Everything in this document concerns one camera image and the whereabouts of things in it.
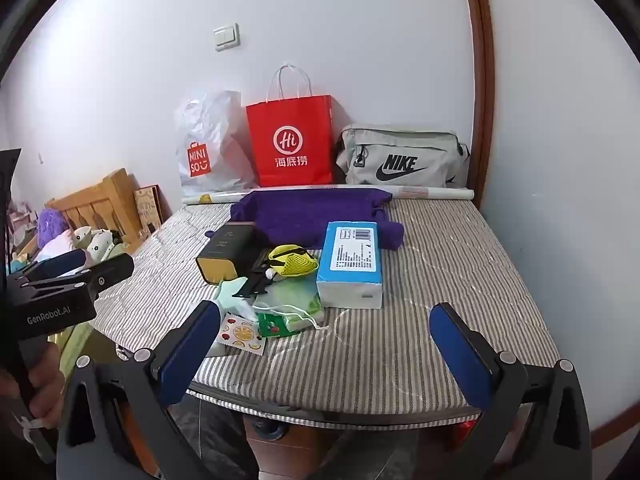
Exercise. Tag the white light switch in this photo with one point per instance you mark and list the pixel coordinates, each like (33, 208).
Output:
(227, 36)

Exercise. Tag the blue tissue pack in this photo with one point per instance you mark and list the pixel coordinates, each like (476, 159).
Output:
(350, 260)

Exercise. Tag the fruit sticker sheet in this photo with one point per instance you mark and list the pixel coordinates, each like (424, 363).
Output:
(240, 336)

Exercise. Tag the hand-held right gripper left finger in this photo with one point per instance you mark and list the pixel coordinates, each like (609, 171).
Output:
(192, 345)

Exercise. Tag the person's left hand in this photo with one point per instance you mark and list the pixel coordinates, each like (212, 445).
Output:
(47, 377)

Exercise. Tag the wooden headboard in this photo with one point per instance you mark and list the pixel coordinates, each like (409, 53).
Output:
(115, 195)

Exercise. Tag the yellow mesh pouch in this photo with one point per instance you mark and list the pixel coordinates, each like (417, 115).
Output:
(295, 262)

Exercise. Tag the white spotted plush toy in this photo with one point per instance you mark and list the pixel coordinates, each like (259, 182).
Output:
(97, 242)

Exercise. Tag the purple towel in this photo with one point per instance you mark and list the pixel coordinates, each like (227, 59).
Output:
(300, 215)

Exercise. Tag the dark green box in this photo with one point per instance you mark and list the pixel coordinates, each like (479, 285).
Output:
(227, 245)

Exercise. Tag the mint green cloth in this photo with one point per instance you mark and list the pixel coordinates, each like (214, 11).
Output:
(227, 294)

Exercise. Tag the small clear green packet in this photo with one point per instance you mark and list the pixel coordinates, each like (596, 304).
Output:
(295, 295)

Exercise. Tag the white plastic shopping bag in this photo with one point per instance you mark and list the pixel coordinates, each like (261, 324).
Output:
(215, 135)

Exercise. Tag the wooden door frame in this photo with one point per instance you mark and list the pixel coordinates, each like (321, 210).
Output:
(480, 85)

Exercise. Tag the red paper bag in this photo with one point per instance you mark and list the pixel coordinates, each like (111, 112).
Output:
(290, 120)

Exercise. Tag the purple plush toy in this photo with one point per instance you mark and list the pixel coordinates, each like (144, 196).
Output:
(52, 225)

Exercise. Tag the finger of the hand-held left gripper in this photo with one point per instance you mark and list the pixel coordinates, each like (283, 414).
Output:
(55, 262)
(107, 272)

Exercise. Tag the grey waist bag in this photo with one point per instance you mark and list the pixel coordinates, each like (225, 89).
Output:
(425, 145)

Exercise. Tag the patterned book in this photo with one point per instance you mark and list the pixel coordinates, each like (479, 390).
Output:
(147, 207)

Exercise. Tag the striped mattress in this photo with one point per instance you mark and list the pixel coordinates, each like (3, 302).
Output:
(400, 320)

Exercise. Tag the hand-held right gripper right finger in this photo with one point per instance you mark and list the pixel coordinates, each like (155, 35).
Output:
(460, 355)

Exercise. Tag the rolled printed paper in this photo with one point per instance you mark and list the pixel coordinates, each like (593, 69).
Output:
(435, 192)

